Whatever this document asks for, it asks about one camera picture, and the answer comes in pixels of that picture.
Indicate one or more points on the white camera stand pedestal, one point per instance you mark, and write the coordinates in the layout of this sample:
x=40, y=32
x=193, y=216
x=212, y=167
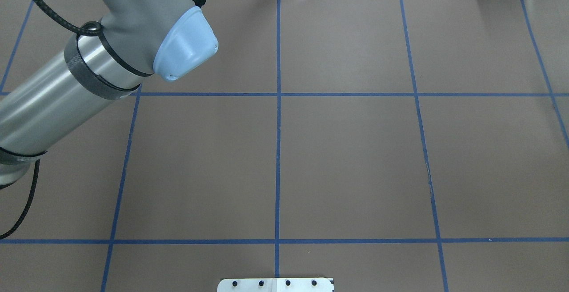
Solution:
x=300, y=284

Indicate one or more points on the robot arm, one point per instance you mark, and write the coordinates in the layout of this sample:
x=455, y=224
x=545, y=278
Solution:
x=104, y=61

